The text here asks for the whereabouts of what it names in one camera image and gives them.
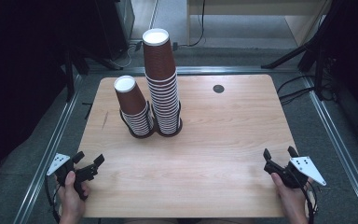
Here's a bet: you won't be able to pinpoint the aluminium floor rail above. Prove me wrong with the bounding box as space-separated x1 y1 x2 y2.
12 74 85 224
301 76 358 224
87 65 300 77

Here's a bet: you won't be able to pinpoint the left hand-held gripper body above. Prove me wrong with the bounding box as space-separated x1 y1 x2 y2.
46 152 100 201

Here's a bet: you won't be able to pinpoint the person's right hand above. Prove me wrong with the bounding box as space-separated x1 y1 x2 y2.
270 172 317 218

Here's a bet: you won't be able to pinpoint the black tripod stand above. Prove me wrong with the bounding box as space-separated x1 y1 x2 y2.
260 0 335 101

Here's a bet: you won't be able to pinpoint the tall stack of brown cups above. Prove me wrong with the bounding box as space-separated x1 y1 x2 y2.
142 28 182 135

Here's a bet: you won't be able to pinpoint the right hand-held gripper cable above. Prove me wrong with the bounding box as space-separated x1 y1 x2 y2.
295 178 320 224

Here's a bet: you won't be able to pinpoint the black floor cables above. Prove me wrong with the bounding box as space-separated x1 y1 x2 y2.
276 74 317 106

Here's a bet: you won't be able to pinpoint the hand-held gripper cable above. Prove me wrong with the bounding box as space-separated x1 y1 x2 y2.
44 175 62 224
295 178 320 224

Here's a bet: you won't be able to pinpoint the left hand-held gripper cable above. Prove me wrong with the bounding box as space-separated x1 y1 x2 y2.
44 175 62 224

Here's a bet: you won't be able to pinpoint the black metal stand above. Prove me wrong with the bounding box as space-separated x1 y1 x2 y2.
62 46 90 103

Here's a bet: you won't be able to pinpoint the black hanging cable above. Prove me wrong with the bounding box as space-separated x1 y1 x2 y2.
180 0 207 49

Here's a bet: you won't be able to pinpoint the person's left hand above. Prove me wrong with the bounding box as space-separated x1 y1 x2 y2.
55 170 91 217

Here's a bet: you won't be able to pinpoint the short stack of brown cups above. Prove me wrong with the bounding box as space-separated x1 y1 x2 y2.
113 75 155 137

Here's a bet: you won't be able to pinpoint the black computer tower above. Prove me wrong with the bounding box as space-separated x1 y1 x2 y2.
93 0 136 61

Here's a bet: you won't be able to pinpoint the black wire cup holder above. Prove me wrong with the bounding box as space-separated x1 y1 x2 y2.
118 100 184 140

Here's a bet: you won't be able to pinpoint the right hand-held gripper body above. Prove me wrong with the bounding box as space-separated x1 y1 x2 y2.
263 155 327 189

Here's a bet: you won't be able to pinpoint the white floor cable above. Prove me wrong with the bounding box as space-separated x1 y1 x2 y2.
110 39 144 70

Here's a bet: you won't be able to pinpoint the light wooden furniture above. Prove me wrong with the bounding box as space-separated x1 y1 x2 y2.
186 0 331 48

